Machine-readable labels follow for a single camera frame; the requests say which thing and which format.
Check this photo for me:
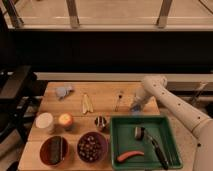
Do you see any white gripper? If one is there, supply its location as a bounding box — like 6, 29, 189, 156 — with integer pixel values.
133, 87, 152, 106

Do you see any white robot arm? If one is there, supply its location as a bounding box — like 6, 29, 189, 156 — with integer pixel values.
130, 75, 213, 171

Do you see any green plastic tray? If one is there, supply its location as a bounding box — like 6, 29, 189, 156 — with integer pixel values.
110, 115, 183, 171

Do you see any small striped cup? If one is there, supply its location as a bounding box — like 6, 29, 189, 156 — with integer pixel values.
94, 116, 107, 131

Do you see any red sausage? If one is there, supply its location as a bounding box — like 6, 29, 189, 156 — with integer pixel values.
117, 151, 144, 162

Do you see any red bowl with nuts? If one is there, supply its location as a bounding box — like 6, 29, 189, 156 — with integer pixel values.
77, 132, 108, 163

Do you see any red yellow apple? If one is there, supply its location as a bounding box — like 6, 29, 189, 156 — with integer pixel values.
58, 113, 73, 131

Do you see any grey toy elephant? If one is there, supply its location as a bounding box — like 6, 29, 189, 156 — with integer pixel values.
55, 86, 74, 99

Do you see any white round container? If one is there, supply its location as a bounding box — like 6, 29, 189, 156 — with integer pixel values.
35, 113, 54, 133

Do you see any red bowl with dark block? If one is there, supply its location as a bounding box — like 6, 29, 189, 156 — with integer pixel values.
40, 136, 69, 166

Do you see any black equipment on left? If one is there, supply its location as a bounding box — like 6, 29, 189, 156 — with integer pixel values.
0, 66, 47, 171

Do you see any black handled kitchen tool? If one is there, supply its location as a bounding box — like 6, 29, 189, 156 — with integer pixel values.
135, 127, 168, 170

